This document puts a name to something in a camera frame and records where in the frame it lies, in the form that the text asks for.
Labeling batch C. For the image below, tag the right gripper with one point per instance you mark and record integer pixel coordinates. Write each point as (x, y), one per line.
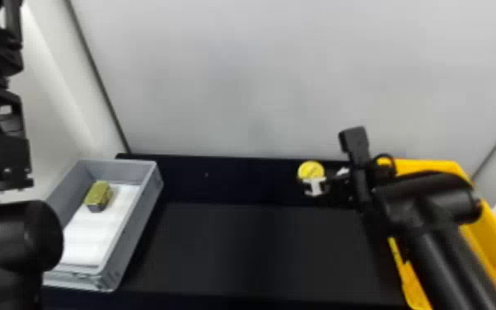
(344, 186)

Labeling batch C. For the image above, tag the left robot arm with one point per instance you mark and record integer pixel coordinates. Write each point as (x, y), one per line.
(10, 242)

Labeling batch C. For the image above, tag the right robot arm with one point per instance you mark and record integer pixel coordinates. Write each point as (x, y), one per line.
(429, 225)

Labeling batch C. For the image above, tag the yellow can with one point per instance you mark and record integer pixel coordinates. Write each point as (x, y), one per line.
(311, 170)

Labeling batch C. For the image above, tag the grey box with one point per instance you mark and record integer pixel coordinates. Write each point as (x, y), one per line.
(137, 203)

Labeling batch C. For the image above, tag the olive yellow block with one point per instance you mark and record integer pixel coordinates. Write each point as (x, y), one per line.
(98, 197)

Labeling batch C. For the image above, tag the white foam insert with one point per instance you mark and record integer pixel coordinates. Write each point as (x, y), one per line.
(94, 238)

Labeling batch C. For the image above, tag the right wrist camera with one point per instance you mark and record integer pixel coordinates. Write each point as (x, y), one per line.
(354, 142)

